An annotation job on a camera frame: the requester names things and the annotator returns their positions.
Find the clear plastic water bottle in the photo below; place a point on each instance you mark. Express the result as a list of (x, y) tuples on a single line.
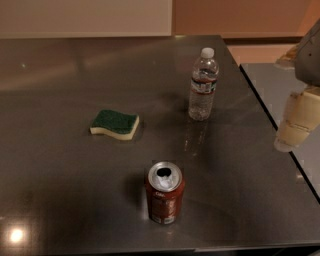
[(203, 83)]

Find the red soda can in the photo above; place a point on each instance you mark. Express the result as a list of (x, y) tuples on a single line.
[(164, 184)]

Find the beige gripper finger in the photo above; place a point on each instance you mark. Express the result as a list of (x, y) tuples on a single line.
[(286, 61), (301, 116)]

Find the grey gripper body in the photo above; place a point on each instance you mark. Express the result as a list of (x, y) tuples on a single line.
[(309, 61)]

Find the green and yellow sponge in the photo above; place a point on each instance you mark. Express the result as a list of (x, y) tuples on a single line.
[(115, 124)]

